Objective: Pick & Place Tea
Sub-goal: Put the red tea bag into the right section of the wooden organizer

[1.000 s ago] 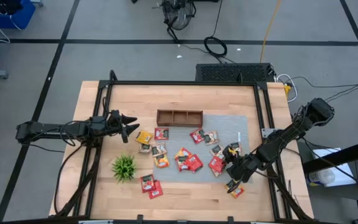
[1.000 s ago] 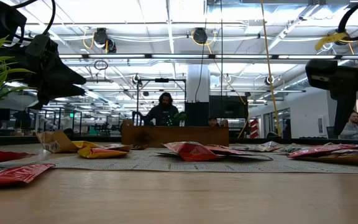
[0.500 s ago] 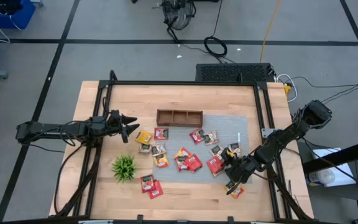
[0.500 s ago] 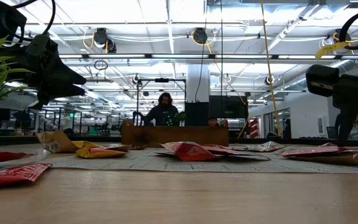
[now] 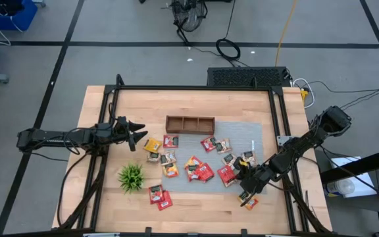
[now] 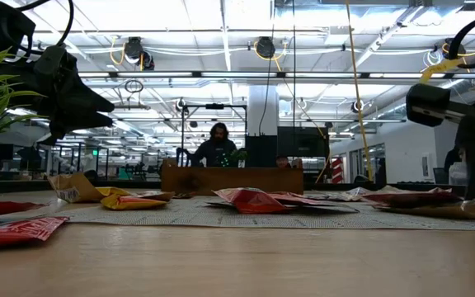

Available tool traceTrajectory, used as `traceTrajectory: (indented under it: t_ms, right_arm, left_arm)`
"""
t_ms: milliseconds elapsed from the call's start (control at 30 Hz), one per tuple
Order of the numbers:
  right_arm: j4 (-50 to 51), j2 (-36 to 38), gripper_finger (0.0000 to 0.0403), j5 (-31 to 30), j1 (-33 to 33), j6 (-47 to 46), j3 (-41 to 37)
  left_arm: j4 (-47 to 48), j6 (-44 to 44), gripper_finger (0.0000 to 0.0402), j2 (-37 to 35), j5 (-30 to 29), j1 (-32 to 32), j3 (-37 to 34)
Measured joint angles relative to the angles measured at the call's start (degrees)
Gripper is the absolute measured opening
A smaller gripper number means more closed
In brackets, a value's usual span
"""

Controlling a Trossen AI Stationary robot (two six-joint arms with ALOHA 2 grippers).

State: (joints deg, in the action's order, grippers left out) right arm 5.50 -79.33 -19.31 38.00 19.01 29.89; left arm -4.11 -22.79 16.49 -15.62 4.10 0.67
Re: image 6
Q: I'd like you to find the black hanging cable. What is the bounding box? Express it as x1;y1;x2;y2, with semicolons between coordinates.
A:
291;0;297;166

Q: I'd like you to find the black cable coil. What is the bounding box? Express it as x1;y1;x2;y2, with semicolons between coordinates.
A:
124;78;144;94

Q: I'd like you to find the small green potted plant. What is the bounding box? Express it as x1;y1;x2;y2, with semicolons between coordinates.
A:
216;148;249;168

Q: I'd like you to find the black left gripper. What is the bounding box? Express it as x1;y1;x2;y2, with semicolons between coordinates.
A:
0;45;115;141

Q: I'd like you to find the black cabinet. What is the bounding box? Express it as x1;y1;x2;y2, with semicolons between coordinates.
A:
244;134;279;168

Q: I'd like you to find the orange tea packet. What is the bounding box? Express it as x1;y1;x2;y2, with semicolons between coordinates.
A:
100;193;169;211

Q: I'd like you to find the red white striped object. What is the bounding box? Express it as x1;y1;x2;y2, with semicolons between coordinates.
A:
331;156;345;185

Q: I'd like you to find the black metal rig frame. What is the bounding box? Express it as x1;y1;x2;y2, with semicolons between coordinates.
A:
181;102;248;168

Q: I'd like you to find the grey woven placemat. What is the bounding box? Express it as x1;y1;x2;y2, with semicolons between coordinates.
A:
0;193;475;232

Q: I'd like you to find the wooden three-compartment tea box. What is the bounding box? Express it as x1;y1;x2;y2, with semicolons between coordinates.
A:
160;158;304;196

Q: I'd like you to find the long ceiling light strip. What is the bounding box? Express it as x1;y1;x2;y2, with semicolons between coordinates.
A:
76;70;475;80

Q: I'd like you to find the yellow tag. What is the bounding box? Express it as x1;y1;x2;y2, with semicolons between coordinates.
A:
420;57;465;84

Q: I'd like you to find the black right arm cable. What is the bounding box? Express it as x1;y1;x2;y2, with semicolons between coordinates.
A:
447;7;475;70

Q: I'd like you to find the yellow tea packet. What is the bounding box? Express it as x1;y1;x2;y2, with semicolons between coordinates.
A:
96;186;132;198

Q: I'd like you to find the person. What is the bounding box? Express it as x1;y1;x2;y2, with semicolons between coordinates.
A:
190;121;238;168

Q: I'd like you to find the yellow hanging cable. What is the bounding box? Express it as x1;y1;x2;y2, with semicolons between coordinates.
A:
344;0;374;182

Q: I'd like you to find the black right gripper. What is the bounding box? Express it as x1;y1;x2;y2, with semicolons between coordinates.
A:
405;73;475;202

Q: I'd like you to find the black monitor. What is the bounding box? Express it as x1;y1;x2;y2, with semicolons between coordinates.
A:
277;125;330;158

